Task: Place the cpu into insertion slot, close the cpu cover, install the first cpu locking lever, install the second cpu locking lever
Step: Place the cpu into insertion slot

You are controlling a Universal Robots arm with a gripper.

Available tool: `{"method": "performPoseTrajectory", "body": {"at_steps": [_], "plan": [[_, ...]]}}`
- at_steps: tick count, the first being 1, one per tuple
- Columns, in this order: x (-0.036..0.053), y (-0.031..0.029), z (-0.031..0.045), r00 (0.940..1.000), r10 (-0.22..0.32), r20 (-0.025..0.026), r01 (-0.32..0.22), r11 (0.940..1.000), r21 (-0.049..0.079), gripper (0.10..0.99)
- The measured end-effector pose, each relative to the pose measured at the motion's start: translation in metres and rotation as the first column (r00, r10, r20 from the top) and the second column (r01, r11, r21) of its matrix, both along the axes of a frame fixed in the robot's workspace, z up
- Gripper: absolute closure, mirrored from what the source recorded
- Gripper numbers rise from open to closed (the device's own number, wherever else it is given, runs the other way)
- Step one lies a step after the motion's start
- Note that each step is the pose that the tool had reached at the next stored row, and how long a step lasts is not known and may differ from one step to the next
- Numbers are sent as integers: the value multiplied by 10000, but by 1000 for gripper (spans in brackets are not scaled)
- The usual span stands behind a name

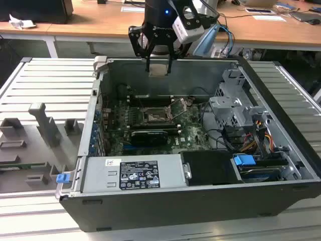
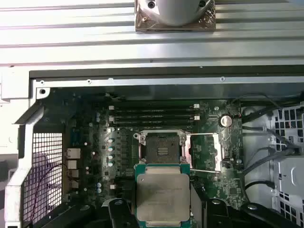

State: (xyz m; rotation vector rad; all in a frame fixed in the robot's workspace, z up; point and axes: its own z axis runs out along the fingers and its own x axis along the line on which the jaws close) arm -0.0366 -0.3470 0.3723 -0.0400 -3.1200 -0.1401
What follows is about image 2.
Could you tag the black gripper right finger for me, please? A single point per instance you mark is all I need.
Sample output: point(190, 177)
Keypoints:
point(216, 213)

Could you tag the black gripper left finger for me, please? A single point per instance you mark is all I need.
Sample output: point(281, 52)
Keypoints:
point(118, 213)

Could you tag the silver CPU green rim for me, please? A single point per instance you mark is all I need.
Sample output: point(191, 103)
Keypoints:
point(162, 190)

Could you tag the metal socket cover frame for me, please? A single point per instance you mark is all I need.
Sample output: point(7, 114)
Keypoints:
point(218, 152)

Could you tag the CPU socket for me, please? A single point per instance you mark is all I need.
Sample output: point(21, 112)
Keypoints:
point(161, 147)

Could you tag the black RAM slot white clips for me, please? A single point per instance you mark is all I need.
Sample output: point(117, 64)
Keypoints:
point(152, 107)
point(152, 117)

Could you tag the green motherboard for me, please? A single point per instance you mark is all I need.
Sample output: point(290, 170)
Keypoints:
point(209, 180)

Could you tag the silver perforated disk bay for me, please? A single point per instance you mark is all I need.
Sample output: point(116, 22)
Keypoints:
point(292, 171)

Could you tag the round silver coin battery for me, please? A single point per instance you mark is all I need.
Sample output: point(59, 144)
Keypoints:
point(225, 121)

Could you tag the black open PC case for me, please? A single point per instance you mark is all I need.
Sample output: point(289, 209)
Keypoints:
point(142, 82)

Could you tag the square brown base plate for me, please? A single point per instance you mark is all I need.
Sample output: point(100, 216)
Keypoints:
point(142, 23)

